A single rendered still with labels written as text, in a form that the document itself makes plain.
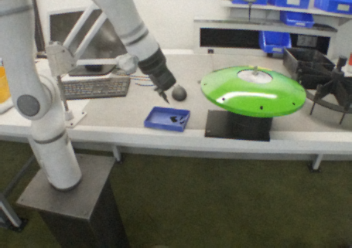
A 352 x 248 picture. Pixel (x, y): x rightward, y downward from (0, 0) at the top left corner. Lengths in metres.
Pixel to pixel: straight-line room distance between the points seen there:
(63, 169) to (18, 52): 0.33
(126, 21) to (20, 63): 0.24
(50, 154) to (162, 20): 1.18
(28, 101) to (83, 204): 0.30
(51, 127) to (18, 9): 0.28
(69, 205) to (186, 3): 1.29
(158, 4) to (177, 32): 0.22
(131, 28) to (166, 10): 1.03
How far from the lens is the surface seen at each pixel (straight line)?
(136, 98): 0.98
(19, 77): 0.55
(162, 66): 0.63
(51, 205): 0.72
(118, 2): 0.54
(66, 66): 0.82
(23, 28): 0.54
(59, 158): 0.67
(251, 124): 0.72
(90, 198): 0.70
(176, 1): 1.58
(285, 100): 0.65
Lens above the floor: 1.36
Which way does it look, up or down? 32 degrees down
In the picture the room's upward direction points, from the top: 2 degrees counter-clockwise
